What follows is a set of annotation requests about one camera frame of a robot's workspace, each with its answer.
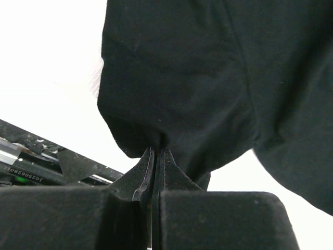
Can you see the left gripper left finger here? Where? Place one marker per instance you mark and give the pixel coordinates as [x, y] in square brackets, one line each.
[79, 217]

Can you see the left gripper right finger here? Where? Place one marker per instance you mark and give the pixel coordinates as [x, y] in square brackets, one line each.
[186, 217]

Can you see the black t-shirt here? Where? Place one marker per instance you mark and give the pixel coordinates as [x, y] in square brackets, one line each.
[210, 80]

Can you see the black mounting base plate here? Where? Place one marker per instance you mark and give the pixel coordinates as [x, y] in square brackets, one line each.
[31, 160]

